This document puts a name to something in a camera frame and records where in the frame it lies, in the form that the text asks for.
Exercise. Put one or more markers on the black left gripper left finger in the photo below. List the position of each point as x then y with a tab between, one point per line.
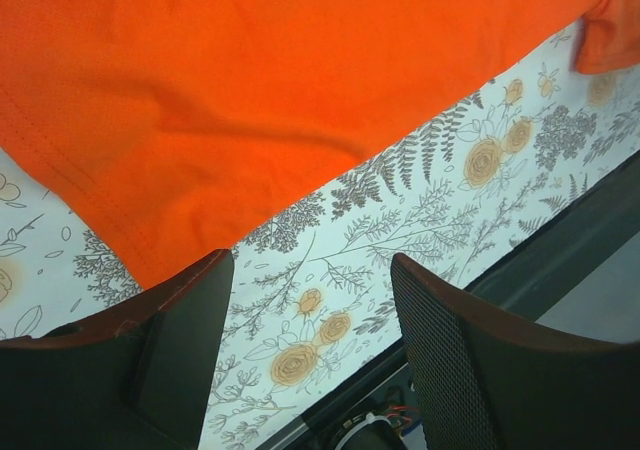
137	375

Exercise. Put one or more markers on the aluminium table edge rail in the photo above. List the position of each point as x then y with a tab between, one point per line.
378	386

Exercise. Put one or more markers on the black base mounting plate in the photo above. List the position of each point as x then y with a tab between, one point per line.
568	237

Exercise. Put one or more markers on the floral patterned table mat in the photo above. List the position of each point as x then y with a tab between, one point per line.
491	156

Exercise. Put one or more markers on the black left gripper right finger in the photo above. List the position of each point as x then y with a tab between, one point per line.
486	378

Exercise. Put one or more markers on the orange t-shirt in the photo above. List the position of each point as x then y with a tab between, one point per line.
175	127

